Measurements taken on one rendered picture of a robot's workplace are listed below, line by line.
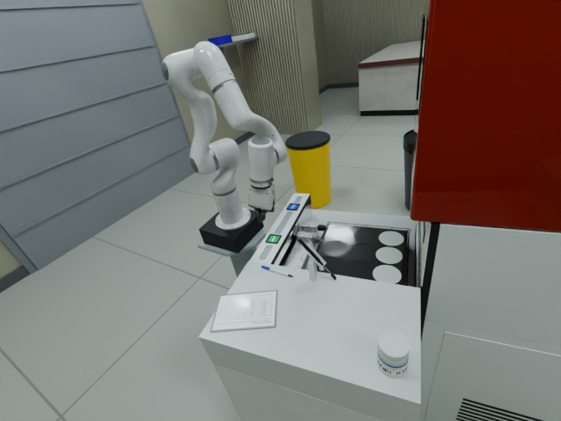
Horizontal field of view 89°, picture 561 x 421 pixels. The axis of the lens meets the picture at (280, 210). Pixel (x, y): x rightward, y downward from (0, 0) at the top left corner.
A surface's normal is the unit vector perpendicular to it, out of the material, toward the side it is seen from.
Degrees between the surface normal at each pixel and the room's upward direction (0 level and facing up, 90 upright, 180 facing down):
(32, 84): 90
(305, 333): 0
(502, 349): 90
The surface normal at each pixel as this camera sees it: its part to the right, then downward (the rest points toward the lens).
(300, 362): -0.16, -0.83
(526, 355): -0.36, 0.54
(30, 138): 0.85, 0.15
